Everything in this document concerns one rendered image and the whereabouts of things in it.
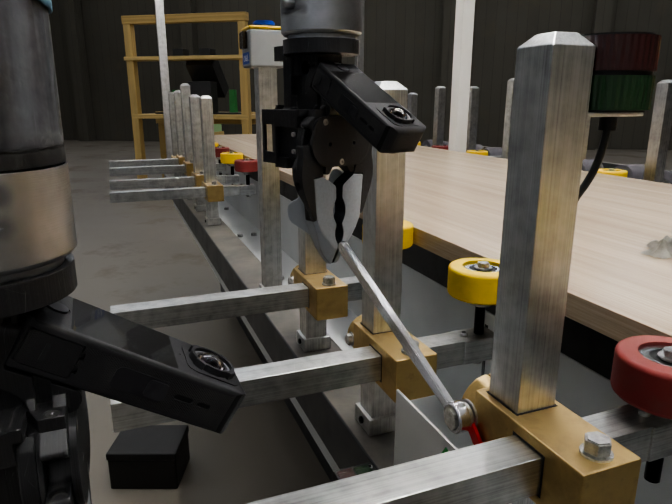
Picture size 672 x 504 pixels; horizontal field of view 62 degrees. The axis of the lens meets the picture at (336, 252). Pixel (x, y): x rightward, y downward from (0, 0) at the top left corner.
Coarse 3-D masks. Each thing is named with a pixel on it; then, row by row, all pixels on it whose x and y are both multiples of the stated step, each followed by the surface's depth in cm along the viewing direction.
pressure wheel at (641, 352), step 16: (640, 336) 46; (656, 336) 46; (624, 352) 43; (640, 352) 44; (656, 352) 44; (624, 368) 42; (640, 368) 41; (656, 368) 41; (624, 384) 43; (640, 384) 41; (656, 384) 40; (624, 400) 43; (640, 400) 41; (656, 400) 40; (656, 464) 45; (656, 480) 45
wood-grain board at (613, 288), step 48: (240, 144) 245; (432, 192) 120; (480, 192) 120; (624, 192) 120; (432, 240) 84; (480, 240) 80; (576, 240) 80; (624, 240) 80; (576, 288) 60; (624, 288) 60; (624, 336) 53
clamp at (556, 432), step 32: (480, 384) 46; (480, 416) 45; (512, 416) 41; (544, 416) 41; (576, 416) 41; (544, 448) 38; (576, 448) 37; (544, 480) 38; (576, 480) 35; (608, 480) 36
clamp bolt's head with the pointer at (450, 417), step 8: (464, 400) 46; (448, 408) 45; (472, 408) 45; (448, 416) 46; (456, 416) 45; (472, 416) 45; (448, 424) 46; (456, 424) 45; (472, 424) 45; (472, 432) 45; (472, 440) 45; (480, 440) 44
